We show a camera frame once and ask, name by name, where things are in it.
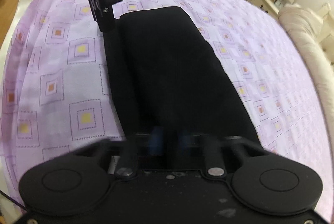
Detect cream tufted headboard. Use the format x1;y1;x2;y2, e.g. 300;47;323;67
316;2;333;66

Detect black pants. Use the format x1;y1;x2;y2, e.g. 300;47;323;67
104;6;262;162

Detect left cream nightstand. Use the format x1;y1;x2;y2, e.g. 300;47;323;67
247;0;280;20

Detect purple patterned bed sheet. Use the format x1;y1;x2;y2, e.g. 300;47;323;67
1;0;333;220

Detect cream duvet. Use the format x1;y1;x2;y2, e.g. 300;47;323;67
277;4;334;99

